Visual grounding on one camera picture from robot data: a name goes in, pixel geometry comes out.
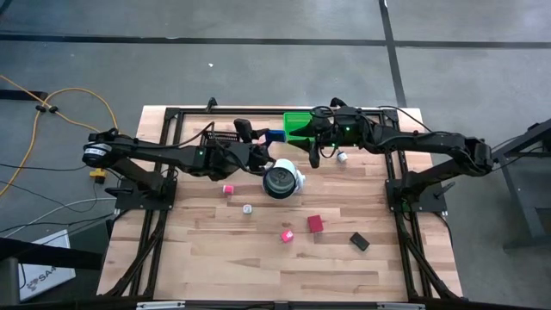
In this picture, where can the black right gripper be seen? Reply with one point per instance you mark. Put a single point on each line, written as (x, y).
(331, 131)

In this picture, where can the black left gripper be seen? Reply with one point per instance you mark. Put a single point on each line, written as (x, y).
(247, 157)

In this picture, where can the blue power bank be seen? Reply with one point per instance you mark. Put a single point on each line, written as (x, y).
(275, 136)

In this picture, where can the small pink white charger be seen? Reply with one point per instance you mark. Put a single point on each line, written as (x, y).
(228, 190)

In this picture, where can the green white charger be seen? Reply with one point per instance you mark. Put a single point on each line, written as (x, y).
(247, 209)

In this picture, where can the large red wall charger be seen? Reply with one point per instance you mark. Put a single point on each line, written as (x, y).
(315, 224)

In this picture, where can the pink charger with label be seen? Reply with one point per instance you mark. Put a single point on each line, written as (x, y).
(287, 236)

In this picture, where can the black power bank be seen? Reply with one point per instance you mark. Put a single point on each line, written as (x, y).
(359, 241)

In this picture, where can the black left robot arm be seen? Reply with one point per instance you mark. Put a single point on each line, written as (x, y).
(150, 153)

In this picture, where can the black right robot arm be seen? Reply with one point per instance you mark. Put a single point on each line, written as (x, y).
(430, 142)

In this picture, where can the green plastic basket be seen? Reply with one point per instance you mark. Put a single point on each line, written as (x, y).
(297, 117)

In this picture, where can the white cylindrical projector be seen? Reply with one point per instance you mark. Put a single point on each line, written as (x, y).
(280, 183)

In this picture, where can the black plastic basket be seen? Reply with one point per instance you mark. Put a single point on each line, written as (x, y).
(224, 137)

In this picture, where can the dark bench beam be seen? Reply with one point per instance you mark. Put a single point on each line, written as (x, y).
(51, 256)

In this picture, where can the white printed sign board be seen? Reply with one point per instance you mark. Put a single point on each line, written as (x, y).
(47, 267)

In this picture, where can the black floor bar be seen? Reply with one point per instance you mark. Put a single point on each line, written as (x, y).
(21, 94)

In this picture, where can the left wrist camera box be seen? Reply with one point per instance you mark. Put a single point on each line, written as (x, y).
(244, 129)

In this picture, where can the black aluminium table frame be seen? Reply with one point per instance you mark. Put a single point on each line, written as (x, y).
(258, 111)

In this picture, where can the black frame clamp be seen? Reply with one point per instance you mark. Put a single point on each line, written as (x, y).
(211, 104)
(338, 102)

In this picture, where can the silver metal bracket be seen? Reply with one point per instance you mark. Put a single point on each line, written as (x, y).
(159, 305)
(400, 306)

